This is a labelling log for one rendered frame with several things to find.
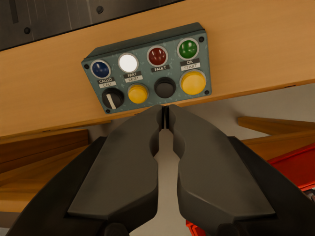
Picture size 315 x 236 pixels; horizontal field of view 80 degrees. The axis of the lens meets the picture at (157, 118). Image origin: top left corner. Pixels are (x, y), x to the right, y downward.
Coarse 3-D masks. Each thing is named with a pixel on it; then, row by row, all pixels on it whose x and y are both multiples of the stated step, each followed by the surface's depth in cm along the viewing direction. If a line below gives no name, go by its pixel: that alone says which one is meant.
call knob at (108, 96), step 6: (108, 90) 24; (114, 90) 24; (102, 96) 24; (108, 96) 24; (114, 96) 24; (120, 96) 24; (108, 102) 24; (114, 102) 24; (120, 102) 24; (114, 108) 25
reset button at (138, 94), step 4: (132, 88) 23; (136, 88) 23; (140, 88) 23; (144, 88) 24; (128, 92) 24; (132, 92) 23; (136, 92) 23; (140, 92) 23; (144, 92) 23; (128, 96) 24; (132, 96) 24; (136, 96) 24; (140, 96) 24; (144, 96) 24; (132, 100) 24; (136, 100) 24; (140, 100) 24; (144, 100) 24
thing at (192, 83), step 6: (192, 72) 22; (198, 72) 22; (186, 78) 22; (192, 78) 22; (198, 78) 22; (204, 78) 22; (186, 84) 22; (192, 84) 22; (198, 84) 22; (204, 84) 22; (186, 90) 23; (192, 90) 23; (198, 90) 23
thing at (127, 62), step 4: (124, 56) 22; (128, 56) 22; (120, 60) 22; (124, 60) 22; (128, 60) 22; (132, 60) 22; (120, 64) 22; (124, 64) 22; (128, 64) 22; (132, 64) 22; (136, 64) 22; (124, 68) 22; (128, 68) 22; (132, 68) 22
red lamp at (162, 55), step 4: (156, 48) 21; (160, 48) 21; (152, 52) 21; (156, 52) 21; (160, 52) 21; (164, 52) 21; (152, 56) 21; (156, 56) 21; (160, 56) 21; (164, 56) 21; (152, 60) 22; (156, 60) 22; (160, 60) 22; (164, 60) 22; (156, 64) 22; (160, 64) 22
